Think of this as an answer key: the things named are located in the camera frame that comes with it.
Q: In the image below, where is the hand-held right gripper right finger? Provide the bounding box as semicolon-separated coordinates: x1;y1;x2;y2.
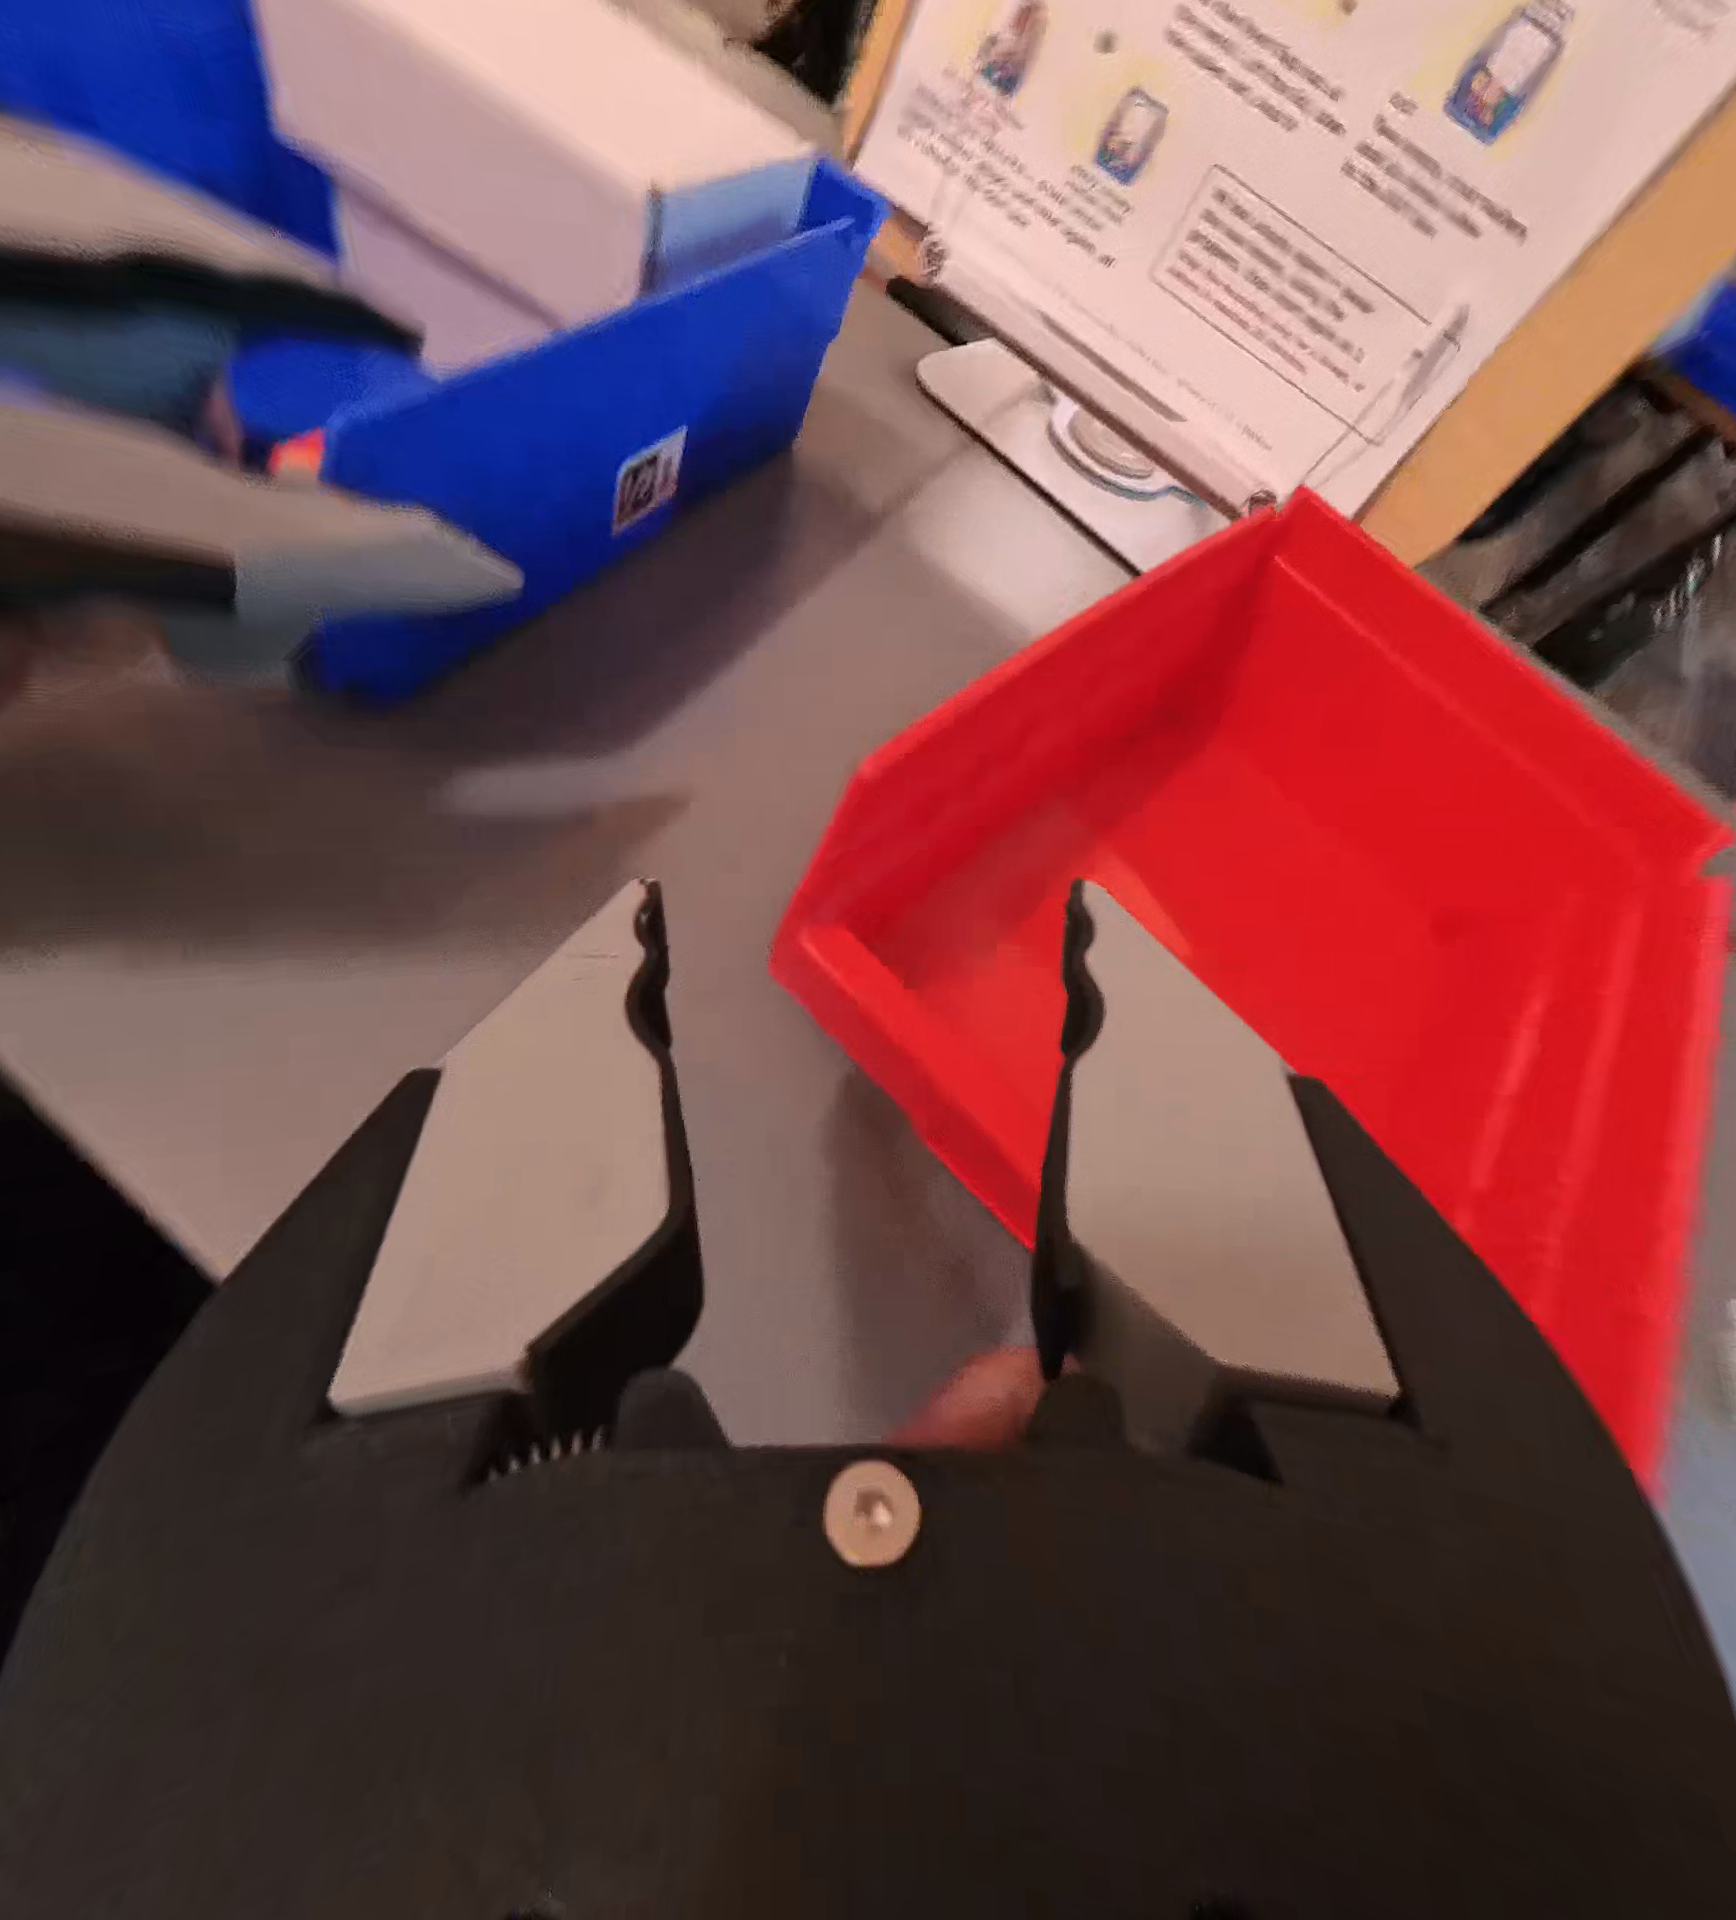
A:
1031;876;1403;1412

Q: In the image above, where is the blue plastic bin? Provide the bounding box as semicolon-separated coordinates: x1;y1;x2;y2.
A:
0;0;893;708

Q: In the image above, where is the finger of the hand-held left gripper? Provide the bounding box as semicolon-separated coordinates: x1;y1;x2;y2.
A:
0;90;428;359
0;396;528;630

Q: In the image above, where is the red plastic bin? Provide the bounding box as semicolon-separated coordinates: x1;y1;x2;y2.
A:
770;486;1736;1503

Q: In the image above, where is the instruction sheet on wooden stand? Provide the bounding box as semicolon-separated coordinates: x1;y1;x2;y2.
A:
838;0;1736;565

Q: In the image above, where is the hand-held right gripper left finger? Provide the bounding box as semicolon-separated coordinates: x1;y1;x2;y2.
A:
328;876;707;1424

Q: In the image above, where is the white cardboard mailer box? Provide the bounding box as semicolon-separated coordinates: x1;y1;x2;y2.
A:
250;0;821;371

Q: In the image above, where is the printed instruction poster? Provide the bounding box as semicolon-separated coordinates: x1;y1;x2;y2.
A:
852;0;1736;521

